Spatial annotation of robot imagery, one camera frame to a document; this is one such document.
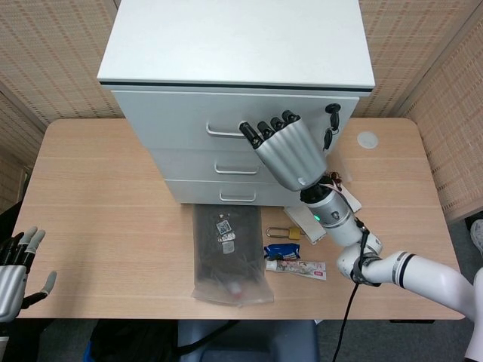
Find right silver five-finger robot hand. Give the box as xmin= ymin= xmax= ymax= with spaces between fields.
xmin=238 ymin=109 xmax=328 ymax=192

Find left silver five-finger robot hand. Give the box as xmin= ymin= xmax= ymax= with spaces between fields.
xmin=0 ymin=225 xmax=57 ymax=324

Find white drawer with key lock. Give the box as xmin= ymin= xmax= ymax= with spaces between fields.
xmin=111 ymin=89 xmax=360 ymax=159

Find white drawer cabinet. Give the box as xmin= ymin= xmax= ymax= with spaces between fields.
xmin=97 ymin=0 xmax=377 ymax=207

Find white small box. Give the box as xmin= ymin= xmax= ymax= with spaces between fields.
xmin=283 ymin=188 xmax=362 ymax=246

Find round grey table grommet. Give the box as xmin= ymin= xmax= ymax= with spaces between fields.
xmin=356 ymin=130 xmax=380 ymax=149

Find brass long-shackle padlock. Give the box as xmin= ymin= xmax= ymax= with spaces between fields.
xmin=266 ymin=225 xmax=303 ymax=241

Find blue snack packet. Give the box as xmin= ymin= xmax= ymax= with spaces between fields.
xmin=263 ymin=243 xmax=302 ymax=261

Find floral print cream tube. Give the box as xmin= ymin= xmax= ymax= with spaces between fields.
xmin=266 ymin=259 xmax=328 ymax=281

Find frosted bag with black contents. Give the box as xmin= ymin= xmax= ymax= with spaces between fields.
xmin=190 ymin=203 xmax=275 ymax=307

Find woven bamboo partition screen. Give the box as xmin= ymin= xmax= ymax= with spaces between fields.
xmin=0 ymin=0 xmax=128 ymax=212
xmin=356 ymin=0 xmax=483 ymax=225

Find white shoe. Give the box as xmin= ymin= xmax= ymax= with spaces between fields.
xmin=470 ymin=219 xmax=483 ymax=257

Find black keys on ring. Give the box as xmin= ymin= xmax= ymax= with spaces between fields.
xmin=325 ymin=103 xmax=343 ymax=151

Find white drawer with metal handle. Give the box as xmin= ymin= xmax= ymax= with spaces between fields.
xmin=164 ymin=178 xmax=303 ymax=207
xmin=149 ymin=146 xmax=290 ymax=186

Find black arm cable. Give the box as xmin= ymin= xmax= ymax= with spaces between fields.
xmin=331 ymin=217 xmax=373 ymax=362

